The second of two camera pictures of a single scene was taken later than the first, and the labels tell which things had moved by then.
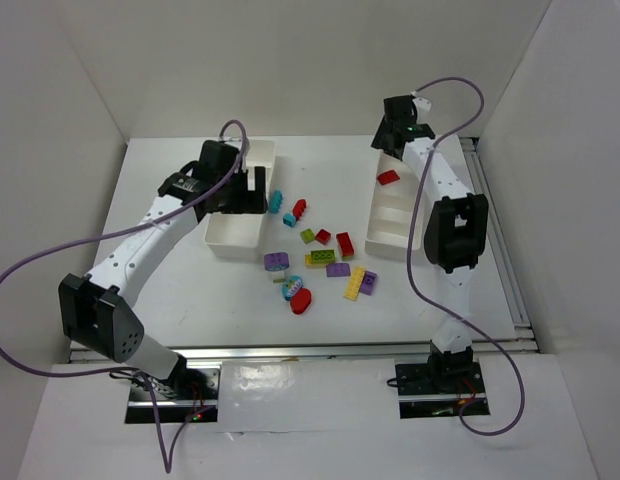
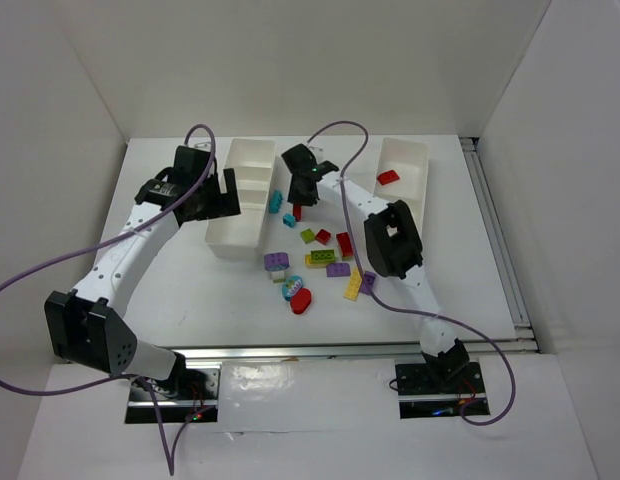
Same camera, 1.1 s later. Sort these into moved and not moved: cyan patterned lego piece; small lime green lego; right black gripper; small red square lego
Moved: right black gripper
Not moved: small lime green lego; cyan patterned lego piece; small red square lego
